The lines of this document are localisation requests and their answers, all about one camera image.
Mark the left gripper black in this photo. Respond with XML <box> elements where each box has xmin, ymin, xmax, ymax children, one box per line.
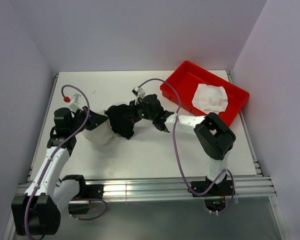
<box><xmin>69</xmin><ymin>106</ymin><xmax>108</xmax><ymax>135</ymax></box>

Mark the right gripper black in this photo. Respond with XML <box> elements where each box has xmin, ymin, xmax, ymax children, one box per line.
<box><xmin>122</xmin><ymin>99</ymin><xmax>155</xmax><ymax>124</ymax></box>

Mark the black bra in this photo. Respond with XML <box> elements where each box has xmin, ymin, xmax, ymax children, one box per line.
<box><xmin>105</xmin><ymin>104</ymin><xmax>141</xmax><ymax>140</ymax></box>

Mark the white bra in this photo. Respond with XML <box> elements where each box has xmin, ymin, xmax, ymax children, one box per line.
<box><xmin>192</xmin><ymin>83</ymin><xmax>228</xmax><ymax>114</ymax></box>

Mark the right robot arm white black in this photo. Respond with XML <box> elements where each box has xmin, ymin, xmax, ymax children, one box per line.
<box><xmin>129</xmin><ymin>94</ymin><xmax>236</xmax><ymax>197</ymax></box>

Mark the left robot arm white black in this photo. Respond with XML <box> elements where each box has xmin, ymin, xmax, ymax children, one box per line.
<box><xmin>11</xmin><ymin>107</ymin><xmax>108</xmax><ymax>239</ymax></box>

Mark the red plastic tray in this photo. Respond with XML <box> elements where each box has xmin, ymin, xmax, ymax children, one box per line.
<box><xmin>160</xmin><ymin>61</ymin><xmax>250</xmax><ymax>126</ymax></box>

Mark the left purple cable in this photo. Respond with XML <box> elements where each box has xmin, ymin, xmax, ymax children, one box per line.
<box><xmin>23</xmin><ymin>84</ymin><xmax>91</xmax><ymax>240</ymax></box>

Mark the purple cable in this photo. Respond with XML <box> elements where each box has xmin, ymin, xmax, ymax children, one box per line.
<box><xmin>23</xmin><ymin>84</ymin><xmax>91</xmax><ymax>240</ymax></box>
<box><xmin>141</xmin><ymin>78</ymin><xmax>237</xmax><ymax>213</ymax></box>

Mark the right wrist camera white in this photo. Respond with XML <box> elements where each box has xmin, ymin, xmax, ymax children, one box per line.
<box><xmin>132</xmin><ymin>86</ymin><xmax>146</xmax><ymax>105</ymax></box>

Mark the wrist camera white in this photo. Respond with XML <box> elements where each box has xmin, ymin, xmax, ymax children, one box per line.
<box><xmin>63</xmin><ymin>93</ymin><xmax>83</xmax><ymax>112</ymax></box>
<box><xmin>132</xmin><ymin>86</ymin><xmax>146</xmax><ymax>105</ymax></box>

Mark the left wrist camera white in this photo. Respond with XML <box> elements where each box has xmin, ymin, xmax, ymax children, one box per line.
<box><xmin>63</xmin><ymin>93</ymin><xmax>83</xmax><ymax>112</ymax></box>

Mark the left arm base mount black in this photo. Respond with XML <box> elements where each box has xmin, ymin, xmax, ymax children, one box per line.
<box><xmin>68</xmin><ymin>184</ymin><xmax>104</xmax><ymax>215</ymax></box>

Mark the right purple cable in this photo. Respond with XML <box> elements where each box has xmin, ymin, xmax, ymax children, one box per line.
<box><xmin>141</xmin><ymin>78</ymin><xmax>237</xmax><ymax>213</ymax></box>

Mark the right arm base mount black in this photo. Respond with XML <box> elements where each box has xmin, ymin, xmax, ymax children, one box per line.
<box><xmin>190</xmin><ymin>179</ymin><xmax>236</xmax><ymax>215</ymax></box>

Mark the aluminium frame rail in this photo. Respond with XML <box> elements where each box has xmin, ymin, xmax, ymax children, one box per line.
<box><xmin>86</xmin><ymin>175</ymin><xmax>277</xmax><ymax>202</ymax></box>

